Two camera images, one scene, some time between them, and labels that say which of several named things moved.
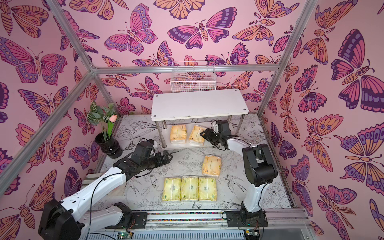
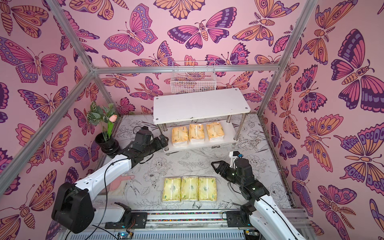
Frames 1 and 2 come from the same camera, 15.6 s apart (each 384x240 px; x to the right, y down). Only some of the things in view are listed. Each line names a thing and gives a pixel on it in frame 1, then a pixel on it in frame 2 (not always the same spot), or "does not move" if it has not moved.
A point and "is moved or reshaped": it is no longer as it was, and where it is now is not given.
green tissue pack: [189, 188] does not move
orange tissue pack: [178, 134] does not move
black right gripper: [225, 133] → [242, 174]
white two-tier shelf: [184, 116] does not move
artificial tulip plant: [106, 117] does not move
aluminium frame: [94, 71] does not move
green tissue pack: [207, 191] does not move
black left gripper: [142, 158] → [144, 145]
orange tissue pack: [195, 137] is moved or reshaped
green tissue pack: [171, 189] does not move
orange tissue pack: [211, 165] is moved or reshaped
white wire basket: [193, 81] does not move
